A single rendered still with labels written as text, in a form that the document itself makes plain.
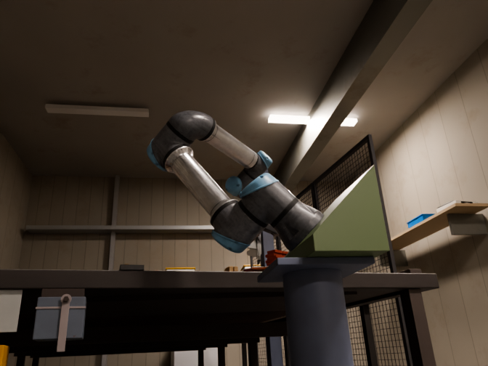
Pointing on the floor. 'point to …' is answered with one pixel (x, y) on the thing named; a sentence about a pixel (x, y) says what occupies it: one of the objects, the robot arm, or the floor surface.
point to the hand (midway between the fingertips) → (260, 261)
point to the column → (316, 306)
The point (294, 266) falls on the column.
